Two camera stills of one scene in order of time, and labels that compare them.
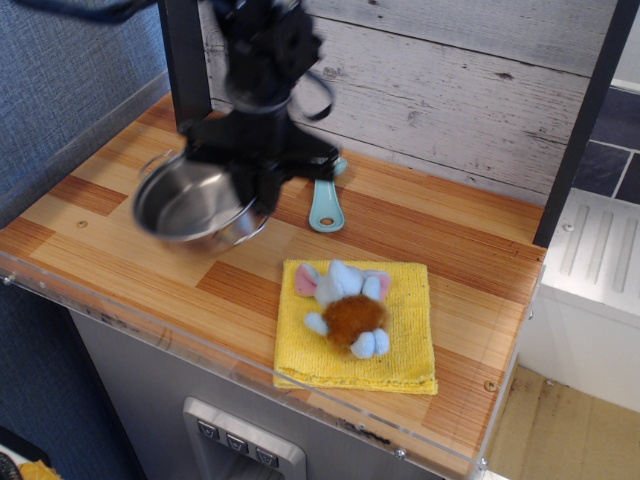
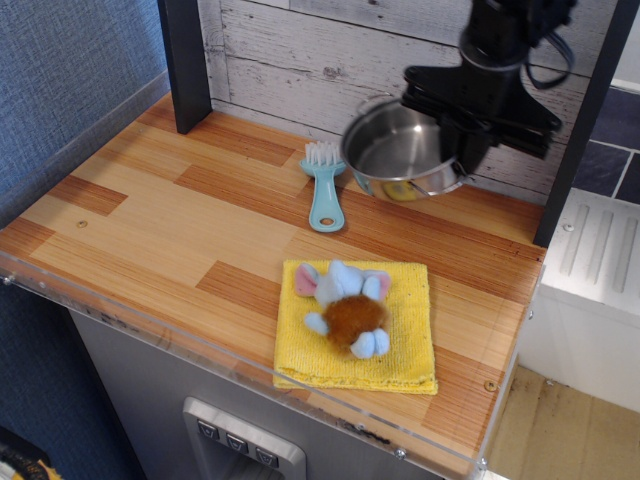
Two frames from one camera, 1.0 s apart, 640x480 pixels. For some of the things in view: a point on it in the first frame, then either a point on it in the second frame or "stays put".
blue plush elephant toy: (350, 311) stays put
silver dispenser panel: (224, 446) stays put
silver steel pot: (194, 201) → (398, 154)
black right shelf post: (618, 32) stays put
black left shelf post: (186, 58) stays put
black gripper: (268, 140) → (501, 101)
